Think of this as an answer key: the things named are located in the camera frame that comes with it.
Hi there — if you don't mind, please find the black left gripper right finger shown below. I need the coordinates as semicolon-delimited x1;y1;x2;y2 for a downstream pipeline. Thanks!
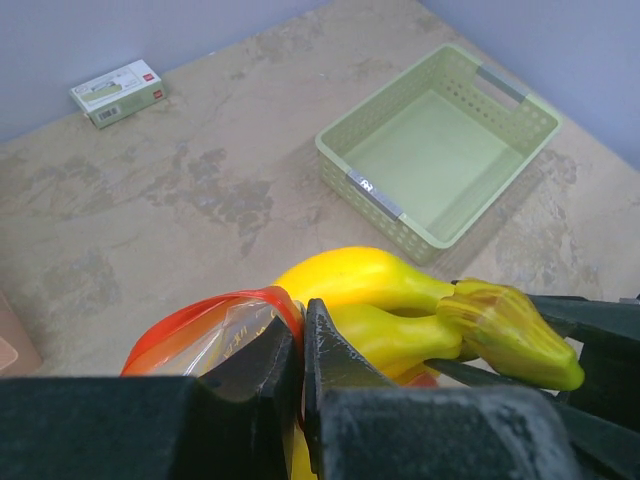
304;299;583;479

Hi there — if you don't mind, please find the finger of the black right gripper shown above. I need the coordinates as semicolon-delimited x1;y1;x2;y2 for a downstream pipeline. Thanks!
449;279;640;341
425;359;639;479

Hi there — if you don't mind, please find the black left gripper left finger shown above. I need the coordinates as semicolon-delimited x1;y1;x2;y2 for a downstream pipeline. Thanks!
1;321;300;479

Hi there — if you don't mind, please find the yellow banana bunch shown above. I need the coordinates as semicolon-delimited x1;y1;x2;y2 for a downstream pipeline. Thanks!
272;245;586;480

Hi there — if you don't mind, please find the pale green perforated basket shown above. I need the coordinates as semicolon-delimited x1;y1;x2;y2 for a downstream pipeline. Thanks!
315;44;562;265

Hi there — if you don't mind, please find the peach plastic desk organizer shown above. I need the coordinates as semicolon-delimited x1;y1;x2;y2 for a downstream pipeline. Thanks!
1;295;42;377

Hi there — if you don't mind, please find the small white green box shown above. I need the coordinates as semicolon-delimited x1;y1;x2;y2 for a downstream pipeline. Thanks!
69;59;167;129

